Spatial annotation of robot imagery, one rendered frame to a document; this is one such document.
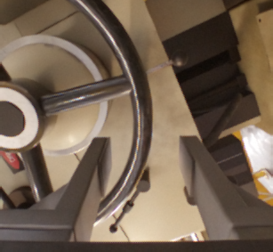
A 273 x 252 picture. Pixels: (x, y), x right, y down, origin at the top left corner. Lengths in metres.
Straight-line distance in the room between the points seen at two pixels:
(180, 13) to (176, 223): 0.94
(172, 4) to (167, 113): 0.76
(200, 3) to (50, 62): 0.94
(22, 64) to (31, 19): 0.15
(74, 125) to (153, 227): 0.41
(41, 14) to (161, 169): 0.45
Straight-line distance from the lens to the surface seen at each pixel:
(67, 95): 0.26
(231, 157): 1.39
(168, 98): 0.47
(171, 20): 1.13
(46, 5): 0.50
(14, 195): 0.64
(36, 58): 0.38
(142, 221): 0.64
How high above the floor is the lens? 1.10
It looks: 8 degrees up
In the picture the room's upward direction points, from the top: 114 degrees counter-clockwise
